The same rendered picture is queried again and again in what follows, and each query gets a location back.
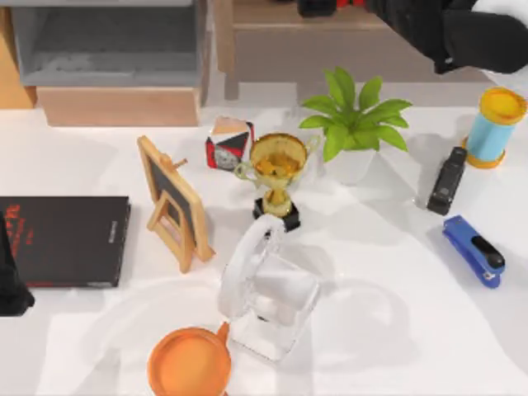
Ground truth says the black stapler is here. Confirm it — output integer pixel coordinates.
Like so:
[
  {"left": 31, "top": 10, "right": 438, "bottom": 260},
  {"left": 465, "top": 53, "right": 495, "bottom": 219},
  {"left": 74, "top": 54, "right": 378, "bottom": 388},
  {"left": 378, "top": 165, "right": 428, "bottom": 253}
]
[{"left": 425, "top": 146, "right": 469, "bottom": 216}]

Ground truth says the green plant in white pot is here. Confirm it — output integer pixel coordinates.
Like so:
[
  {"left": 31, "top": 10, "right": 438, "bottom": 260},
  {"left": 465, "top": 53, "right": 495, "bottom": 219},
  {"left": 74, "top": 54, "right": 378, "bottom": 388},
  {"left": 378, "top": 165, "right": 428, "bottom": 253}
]
[{"left": 298, "top": 66, "right": 413, "bottom": 186}]

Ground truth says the black book with red print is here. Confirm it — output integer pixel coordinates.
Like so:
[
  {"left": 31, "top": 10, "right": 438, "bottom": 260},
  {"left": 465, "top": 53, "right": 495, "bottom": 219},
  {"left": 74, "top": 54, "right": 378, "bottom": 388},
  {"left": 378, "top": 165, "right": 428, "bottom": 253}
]
[{"left": 0, "top": 196, "right": 132, "bottom": 289}]

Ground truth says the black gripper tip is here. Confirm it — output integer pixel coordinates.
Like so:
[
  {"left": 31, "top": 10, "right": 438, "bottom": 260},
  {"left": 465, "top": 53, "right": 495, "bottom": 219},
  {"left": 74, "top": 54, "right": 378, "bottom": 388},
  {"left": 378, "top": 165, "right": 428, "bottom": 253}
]
[{"left": 0, "top": 212, "right": 35, "bottom": 318}]

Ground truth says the red black white carton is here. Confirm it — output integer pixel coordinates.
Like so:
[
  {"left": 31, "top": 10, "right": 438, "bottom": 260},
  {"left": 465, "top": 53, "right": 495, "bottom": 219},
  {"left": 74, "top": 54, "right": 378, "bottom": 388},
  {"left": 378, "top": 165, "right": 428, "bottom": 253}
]
[{"left": 205, "top": 115, "right": 256, "bottom": 171}]

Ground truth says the gold trophy with black base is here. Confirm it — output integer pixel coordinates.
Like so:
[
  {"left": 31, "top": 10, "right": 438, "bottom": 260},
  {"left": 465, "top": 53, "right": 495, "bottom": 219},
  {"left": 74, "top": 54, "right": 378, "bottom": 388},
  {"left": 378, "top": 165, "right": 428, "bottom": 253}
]
[{"left": 233, "top": 132, "right": 322, "bottom": 232}]

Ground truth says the clear pitcher with white handle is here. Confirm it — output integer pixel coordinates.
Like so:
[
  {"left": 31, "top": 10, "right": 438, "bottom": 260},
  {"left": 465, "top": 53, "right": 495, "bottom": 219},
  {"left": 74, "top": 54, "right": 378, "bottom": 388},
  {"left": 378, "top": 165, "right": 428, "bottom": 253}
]
[{"left": 217, "top": 215, "right": 321, "bottom": 364}]

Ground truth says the pale wooden drawer front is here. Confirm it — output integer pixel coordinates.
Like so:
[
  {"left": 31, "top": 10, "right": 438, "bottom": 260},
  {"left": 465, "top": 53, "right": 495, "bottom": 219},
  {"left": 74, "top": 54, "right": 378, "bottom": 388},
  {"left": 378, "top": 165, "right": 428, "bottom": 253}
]
[{"left": 35, "top": 85, "right": 202, "bottom": 128}]

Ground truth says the black box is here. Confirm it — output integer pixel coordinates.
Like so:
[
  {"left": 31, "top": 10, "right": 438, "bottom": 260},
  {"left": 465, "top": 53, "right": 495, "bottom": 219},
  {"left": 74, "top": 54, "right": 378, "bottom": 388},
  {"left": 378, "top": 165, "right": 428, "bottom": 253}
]
[{"left": 298, "top": 0, "right": 333, "bottom": 18}]

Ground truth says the blue stapler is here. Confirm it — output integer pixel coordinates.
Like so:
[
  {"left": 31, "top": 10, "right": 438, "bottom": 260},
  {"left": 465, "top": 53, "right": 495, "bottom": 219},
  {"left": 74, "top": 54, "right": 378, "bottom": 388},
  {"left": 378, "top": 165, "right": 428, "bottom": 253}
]
[{"left": 442, "top": 214, "right": 507, "bottom": 290}]

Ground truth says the light blue can yellow lid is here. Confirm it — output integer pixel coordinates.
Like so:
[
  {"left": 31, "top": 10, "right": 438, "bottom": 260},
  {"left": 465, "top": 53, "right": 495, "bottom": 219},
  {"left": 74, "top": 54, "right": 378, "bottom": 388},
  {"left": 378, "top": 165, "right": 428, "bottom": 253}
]
[{"left": 460, "top": 86, "right": 528, "bottom": 170}]

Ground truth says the wooden cupboard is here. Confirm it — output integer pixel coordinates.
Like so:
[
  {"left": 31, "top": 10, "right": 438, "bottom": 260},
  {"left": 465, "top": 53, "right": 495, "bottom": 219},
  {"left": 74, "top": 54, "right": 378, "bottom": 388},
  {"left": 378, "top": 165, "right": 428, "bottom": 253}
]
[{"left": 0, "top": 6, "right": 39, "bottom": 111}]

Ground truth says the wooden open shelf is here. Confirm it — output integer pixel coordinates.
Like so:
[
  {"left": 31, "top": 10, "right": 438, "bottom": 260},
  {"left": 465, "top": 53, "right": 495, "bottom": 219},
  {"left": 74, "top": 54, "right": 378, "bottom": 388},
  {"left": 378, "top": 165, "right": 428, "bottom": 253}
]
[{"left": 213, "top": 0, "right": 492, "bottom": 101}]

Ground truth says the orange cup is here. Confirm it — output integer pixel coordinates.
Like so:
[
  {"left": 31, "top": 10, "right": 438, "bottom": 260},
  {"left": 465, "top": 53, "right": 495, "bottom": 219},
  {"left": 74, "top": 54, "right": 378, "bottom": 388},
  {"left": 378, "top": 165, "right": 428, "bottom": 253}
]
[{"left": 147, "top": 321, "right": 233, "bottom": 396}]

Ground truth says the wooden framed blackboard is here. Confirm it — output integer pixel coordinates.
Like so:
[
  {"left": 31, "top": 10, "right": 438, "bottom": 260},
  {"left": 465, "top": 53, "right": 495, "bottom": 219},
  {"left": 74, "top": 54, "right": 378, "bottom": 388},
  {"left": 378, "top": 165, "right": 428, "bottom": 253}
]
[{"left": 136, "top": 134, "right": 217, "bottom": 274}]

